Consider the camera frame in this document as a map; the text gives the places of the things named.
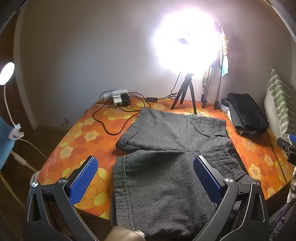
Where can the black plug adapter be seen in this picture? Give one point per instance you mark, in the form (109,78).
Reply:
(126,99)

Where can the blue chair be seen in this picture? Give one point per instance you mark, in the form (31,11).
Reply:
(5,143)

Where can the blue face mask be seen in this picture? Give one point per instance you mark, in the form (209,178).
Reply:
(224,68)

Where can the person's dark clothing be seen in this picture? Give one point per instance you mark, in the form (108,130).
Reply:
(283,220)

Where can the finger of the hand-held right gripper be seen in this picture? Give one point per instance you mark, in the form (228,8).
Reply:
(283,142)

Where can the floral hanging cloth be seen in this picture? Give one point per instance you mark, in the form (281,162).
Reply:
(224,45)

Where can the green white striped pillow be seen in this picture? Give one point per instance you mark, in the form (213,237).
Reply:
(277,99)

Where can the orange floral bedsheet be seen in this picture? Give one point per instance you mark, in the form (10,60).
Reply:
(76,143)

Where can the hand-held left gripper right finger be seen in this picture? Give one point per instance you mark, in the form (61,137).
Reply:
(208,176)

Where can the beige cloth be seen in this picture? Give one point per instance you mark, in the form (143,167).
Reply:
(122,234)

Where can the stack of dark clothes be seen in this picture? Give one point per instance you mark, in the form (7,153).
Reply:
(247,111)

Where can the white clip lamp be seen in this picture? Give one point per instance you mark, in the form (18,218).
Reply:
(7,73)

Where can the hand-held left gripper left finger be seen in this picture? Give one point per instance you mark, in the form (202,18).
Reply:
(84,178)

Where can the silver tripod stand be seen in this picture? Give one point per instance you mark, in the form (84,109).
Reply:
(217,92)

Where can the small metal wall fixture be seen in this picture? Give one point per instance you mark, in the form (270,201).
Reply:
(66,121)

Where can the small black tripod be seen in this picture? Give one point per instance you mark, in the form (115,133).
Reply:
(188,81)

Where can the white power strip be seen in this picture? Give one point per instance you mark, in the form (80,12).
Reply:
(115,93)

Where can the white plug adapter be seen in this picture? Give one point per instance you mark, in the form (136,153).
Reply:
(117,101)

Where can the grey checked pants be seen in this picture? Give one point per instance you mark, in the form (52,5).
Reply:
(161,185)

